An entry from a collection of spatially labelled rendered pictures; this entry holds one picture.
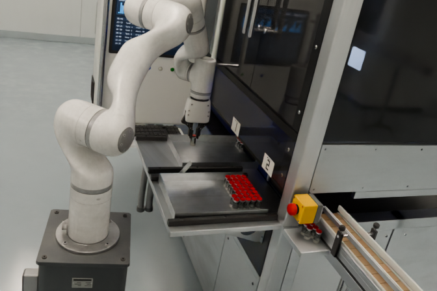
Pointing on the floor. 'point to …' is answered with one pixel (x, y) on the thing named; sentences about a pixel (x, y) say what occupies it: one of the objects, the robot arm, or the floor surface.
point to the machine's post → (317, 112)
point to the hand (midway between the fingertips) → (194, 132)
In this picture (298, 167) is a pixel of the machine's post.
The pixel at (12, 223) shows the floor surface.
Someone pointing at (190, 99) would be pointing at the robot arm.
